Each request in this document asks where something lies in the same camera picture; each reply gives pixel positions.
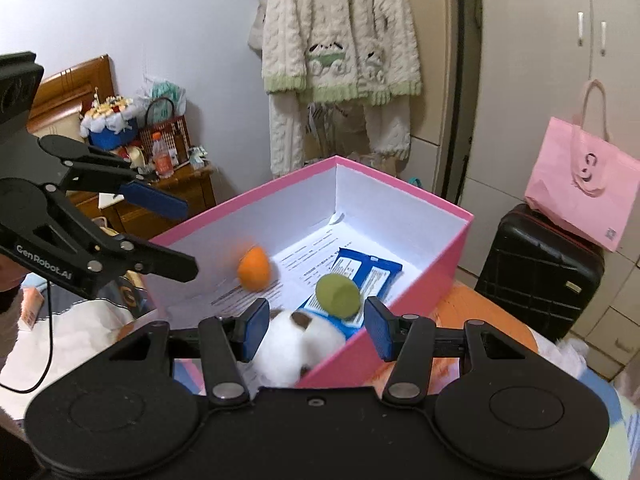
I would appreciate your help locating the wooden headboard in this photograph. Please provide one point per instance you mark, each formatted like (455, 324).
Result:
(65, 90)

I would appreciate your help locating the beige wardrobe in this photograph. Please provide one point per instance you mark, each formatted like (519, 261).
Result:
(550, 10)

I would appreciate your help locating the pink tote bag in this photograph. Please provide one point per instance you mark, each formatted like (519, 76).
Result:
(575, 185)

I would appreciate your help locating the blue snack packet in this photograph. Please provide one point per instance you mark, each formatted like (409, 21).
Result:
(365, 270)

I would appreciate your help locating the wooden nightstand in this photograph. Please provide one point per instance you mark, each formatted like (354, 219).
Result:
(195, 195)

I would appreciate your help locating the black suitcase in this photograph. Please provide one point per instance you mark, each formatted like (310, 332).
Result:
(530, 270)

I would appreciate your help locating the white brown plush toy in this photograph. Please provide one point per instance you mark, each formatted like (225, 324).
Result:
(290, 355)

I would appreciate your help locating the small green tissue pack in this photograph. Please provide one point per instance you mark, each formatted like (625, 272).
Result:
(197, 157)

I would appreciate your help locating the patchwork blanket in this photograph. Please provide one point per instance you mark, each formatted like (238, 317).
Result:
(480, 320)

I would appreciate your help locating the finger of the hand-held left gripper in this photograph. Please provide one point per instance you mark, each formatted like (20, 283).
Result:
(155, 201)
(165, 261)

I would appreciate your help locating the orange drink bottle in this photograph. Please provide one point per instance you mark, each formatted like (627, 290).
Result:
(162, 160)

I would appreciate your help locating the cream fleece pajama pants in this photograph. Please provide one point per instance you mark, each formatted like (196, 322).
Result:
(385, 125)

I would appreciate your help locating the cream fleece pajama jacket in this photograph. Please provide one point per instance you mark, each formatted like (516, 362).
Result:
(300, 35)

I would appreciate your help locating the flower bouquet in blue box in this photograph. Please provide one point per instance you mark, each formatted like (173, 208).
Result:
(110, 132)

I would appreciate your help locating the pink cardboard box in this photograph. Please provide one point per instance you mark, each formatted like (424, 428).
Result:
(430, 270)

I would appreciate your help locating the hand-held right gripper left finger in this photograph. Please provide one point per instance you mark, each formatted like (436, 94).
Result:
(256, 330)

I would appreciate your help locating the printed paper sheet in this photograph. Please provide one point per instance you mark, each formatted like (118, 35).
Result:
(300, 265)

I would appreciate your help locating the orange ball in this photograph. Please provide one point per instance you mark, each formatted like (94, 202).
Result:
(255, 270)

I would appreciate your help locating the green ball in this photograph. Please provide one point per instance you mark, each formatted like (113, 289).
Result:
(336, 295)

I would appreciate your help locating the woven basket bag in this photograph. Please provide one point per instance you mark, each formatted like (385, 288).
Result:
(177, 135)

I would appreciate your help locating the person's left forearm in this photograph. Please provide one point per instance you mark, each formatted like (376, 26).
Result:
(10, 300)

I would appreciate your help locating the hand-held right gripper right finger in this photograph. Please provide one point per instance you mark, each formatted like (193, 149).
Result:
(377, 330)

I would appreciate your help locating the white green plastic bag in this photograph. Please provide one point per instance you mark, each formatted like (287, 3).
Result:
(165, 90)

